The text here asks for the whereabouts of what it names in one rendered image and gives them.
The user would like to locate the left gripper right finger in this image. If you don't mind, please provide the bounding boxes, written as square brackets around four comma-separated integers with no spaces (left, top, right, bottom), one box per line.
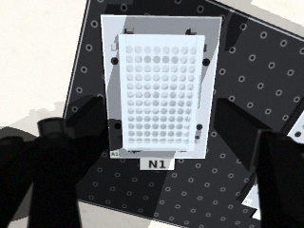
[214,98,304,228]

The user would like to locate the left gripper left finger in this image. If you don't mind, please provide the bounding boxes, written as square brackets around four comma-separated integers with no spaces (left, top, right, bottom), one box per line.
[0,97,105,228]

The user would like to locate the black perforated breadboard plate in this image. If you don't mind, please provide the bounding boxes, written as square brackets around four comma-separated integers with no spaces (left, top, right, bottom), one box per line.
[63,0,304,228]

